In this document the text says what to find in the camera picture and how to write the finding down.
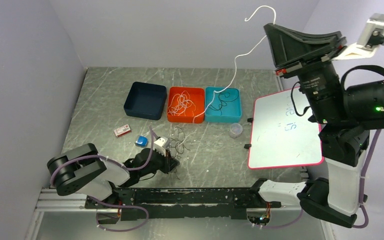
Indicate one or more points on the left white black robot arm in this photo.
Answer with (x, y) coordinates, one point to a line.
(83, 170)

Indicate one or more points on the black whiteboard clip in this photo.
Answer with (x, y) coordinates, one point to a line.
(247, 146)

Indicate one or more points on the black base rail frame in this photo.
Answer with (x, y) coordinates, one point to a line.
(177, 203)

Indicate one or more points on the clear small round container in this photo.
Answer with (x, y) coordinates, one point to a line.
(235, 130)

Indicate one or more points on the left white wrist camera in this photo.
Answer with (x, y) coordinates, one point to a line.
(162, 146)

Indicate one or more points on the pink framed whiteboard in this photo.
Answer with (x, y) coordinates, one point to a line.
(279, 137)

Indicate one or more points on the dark navy square bin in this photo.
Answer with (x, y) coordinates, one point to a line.
(146, 101)

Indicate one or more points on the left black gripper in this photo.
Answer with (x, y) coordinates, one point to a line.
(169, 162)

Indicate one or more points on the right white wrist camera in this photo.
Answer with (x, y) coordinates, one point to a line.
(371, 38)

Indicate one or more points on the teal square bin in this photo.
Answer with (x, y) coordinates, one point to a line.
(225, 108)

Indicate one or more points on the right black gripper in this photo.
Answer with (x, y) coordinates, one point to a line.
(288, 47)

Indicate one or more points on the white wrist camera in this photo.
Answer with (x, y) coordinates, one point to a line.
(162, 146)
(371, 38)

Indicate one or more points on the orange square bin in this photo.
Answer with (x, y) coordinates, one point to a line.
(186, 105)

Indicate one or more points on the red white small box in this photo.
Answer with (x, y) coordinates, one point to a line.
(123, 130)

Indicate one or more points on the small blue object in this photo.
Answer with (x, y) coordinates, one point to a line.
(141, 141)

